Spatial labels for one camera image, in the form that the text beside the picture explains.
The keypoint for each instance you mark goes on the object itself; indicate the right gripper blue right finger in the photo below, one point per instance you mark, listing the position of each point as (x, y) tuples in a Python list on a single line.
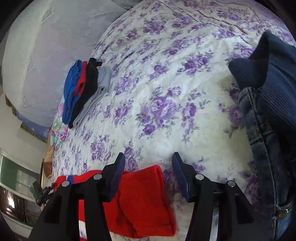
[(182, 180)]

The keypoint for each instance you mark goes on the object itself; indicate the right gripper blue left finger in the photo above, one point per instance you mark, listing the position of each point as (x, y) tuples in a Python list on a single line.
[(115, 175)]

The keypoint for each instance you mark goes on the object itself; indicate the red track pants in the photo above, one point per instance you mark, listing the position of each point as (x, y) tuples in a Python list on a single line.
[(140, 207)]

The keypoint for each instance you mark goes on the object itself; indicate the brown pillow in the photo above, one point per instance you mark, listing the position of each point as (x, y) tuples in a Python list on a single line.
[(48, 161)]

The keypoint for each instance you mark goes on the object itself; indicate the blue patterned fabric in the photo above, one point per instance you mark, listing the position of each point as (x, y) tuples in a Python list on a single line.
[(38, 131)]

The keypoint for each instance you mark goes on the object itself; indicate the folded floral turquoise blanket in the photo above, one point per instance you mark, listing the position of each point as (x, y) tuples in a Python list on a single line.
[(58, 130)]

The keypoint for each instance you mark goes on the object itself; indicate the purple floral bedsheet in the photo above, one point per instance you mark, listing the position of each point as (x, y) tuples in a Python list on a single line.
[(171, 91)]

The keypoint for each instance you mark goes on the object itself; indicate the folded blue garment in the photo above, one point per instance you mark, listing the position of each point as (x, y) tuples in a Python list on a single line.
[(69, 87)]

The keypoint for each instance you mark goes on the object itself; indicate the folded red garment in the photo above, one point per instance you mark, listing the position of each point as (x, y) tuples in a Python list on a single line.
[(81, 81)]

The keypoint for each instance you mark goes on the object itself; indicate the folded grey garment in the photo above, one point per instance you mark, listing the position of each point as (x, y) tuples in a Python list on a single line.
[(103, 81)]

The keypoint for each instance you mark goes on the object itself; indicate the folded black garment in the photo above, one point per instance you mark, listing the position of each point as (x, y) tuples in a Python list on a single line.
[(90, 87)]

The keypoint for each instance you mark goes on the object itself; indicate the blue denim jeans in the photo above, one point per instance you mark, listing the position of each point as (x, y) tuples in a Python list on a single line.
[(267, 101)]

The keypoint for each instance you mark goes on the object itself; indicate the white lace covered bedding pile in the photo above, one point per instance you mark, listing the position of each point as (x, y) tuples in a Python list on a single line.
[(43, 43)]

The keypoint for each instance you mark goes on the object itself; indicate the window frame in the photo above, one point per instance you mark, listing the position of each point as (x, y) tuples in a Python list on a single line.
[(18, 198)]

